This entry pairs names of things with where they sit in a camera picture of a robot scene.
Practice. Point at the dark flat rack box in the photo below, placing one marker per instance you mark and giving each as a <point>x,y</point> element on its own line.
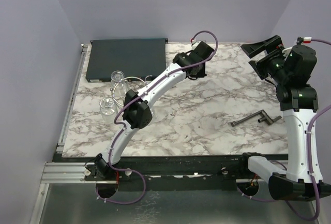
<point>134,57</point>

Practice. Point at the back left clear wine glass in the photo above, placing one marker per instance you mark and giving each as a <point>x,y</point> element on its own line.
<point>119,85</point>

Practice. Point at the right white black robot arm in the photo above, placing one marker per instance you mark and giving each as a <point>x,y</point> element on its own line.
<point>291,68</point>

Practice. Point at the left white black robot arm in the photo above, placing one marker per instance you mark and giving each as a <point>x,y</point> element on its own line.
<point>136,113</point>

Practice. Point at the aluminium frame rail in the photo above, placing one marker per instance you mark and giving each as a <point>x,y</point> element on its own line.
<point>208,116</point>

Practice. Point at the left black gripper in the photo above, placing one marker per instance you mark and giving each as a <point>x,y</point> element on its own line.
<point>199,74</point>

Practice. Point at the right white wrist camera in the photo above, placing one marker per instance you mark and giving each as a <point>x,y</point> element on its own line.
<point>299,41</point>

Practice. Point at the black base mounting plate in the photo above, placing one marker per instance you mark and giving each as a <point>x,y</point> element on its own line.
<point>168,173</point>

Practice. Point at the clear wine glass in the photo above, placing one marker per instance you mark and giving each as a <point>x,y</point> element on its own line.
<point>108,109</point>
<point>119,85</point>

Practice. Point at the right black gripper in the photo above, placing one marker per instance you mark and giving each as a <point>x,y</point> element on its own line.
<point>255,48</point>

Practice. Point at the chrome wine glass rack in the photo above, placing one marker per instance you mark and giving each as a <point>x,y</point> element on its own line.
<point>134,83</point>

